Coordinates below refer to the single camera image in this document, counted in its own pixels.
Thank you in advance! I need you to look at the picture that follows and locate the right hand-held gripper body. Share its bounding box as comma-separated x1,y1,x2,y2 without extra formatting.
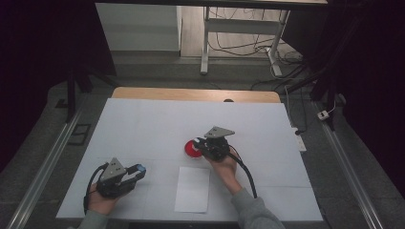
202,126,236,162

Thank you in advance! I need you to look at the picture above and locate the white table cover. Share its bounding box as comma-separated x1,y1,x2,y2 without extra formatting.
55,97,324,222

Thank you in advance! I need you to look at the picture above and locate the white power strip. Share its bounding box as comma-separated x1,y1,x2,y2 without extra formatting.
290,126,308,153

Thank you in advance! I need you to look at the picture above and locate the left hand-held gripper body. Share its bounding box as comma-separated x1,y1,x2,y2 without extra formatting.
96,156,137,199

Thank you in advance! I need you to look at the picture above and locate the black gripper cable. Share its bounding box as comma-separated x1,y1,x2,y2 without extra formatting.
82,161,110,215
226,145,259,199

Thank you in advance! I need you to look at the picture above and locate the white paper sheet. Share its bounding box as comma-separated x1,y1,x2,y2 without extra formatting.
174,166,211,214

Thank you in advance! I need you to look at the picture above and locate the person's right hand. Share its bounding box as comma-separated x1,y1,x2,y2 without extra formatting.
207,151,245,196

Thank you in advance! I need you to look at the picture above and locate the round red ink pad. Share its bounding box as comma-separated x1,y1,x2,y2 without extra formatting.
183,139,203,159

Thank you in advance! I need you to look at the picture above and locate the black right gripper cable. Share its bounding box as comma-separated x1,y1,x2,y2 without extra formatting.
226,145,259,199

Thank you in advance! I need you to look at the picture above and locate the white desk frame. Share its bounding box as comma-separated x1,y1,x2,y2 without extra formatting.
200,6,291,77

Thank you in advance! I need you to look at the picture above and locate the black rectangular floor frame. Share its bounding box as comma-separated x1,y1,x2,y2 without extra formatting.
67,123,92,147

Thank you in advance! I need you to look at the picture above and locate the dark curtain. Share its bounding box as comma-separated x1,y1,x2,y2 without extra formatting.
281,0,405,198
0,0,117,173

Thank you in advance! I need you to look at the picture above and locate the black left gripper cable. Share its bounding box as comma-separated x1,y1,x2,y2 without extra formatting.
82,161,110,215

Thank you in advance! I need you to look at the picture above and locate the aluminium floor rail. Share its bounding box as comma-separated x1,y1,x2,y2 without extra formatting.
5,94,89,229
313,100,386,229

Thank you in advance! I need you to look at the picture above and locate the person's left hand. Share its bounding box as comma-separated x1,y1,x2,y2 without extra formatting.
87,182,124,217

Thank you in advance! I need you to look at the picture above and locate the black cable tangle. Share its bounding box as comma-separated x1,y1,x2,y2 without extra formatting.
207,7,304,66

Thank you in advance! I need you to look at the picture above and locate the black metal stand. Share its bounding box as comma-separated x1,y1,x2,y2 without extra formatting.
64,63,117,124
286,61,347,132

